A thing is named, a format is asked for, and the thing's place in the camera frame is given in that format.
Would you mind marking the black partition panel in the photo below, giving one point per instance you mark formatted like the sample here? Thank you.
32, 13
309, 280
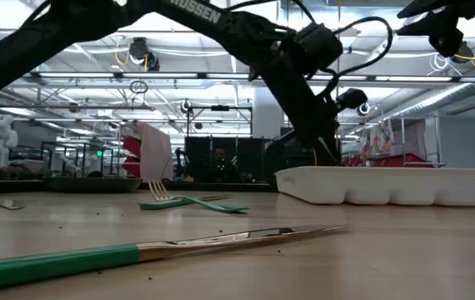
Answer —
200, 154

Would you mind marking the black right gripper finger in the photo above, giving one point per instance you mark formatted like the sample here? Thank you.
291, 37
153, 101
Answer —
423, 8
418, 29

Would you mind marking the black gantry frame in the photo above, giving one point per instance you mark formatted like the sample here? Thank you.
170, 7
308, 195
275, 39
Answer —
220, 108

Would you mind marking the red storage bin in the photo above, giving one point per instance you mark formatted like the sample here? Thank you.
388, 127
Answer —
391, 160

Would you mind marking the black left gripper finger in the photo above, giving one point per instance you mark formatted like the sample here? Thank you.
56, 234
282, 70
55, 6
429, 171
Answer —
310, 154

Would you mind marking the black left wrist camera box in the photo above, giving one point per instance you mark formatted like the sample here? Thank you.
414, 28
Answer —
316, 46

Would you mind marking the person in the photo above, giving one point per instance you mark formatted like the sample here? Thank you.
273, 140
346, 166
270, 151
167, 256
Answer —
220, 160

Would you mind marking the red and white board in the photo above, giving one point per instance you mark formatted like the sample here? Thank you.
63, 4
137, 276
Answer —
154, 154

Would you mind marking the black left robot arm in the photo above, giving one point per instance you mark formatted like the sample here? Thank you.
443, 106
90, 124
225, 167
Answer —
12, 50

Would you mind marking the white robot figure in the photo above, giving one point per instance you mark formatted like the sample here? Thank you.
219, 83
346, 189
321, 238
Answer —
0, 137

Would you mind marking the white cutlery organizer tray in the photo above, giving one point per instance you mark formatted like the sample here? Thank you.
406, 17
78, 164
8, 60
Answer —
387, 183

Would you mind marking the metal shelf rack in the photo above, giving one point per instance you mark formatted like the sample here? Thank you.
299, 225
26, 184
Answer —
402, 137

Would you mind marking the black frame workstation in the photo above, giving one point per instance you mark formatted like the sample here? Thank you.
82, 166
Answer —
77, 144

